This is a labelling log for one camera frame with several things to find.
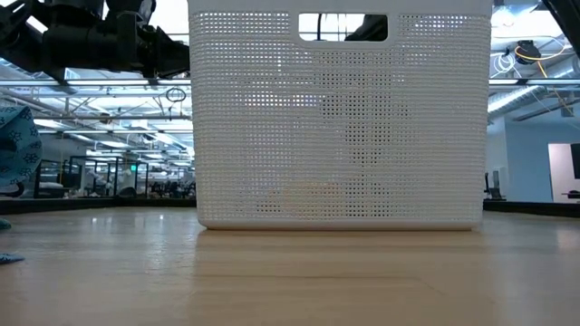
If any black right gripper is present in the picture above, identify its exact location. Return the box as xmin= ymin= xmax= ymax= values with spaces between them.
xmin=343 ymin=14 xmax=389 ymax=43

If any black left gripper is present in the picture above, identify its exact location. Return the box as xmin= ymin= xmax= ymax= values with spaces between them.
xmin=43 ymin=0 xmax=191 ymax=81

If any white perforated plastic basket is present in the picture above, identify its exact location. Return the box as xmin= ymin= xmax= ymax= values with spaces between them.
xmin=187 ymin=0 xmax=494 ymax=232

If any black framed glass partition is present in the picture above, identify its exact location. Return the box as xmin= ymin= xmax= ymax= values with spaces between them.
xmin=34 ymin=156 xmax=150 ymax=199

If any teal patterned cloth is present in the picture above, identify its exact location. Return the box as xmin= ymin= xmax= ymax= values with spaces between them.
xmin=0 ymin=106 xmax=44 ymax=266

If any white panel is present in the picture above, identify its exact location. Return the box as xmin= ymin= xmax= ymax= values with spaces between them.
xmin=547 ymin=143 xmax=580 ymax=204

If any silver ceiling duct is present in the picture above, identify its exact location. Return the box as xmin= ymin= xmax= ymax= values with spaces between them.
xmin=488 ymin=84 xmax=558 ymax=126

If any yellow cable ceiling reel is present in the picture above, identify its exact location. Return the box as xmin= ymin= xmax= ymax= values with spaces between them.
xmin=491 ymin=39 xmax=567 ymax=78

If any black aluminium table frame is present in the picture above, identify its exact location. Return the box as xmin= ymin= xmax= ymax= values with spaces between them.
xmin=0 ymin=197 xmax=580 ymax=218

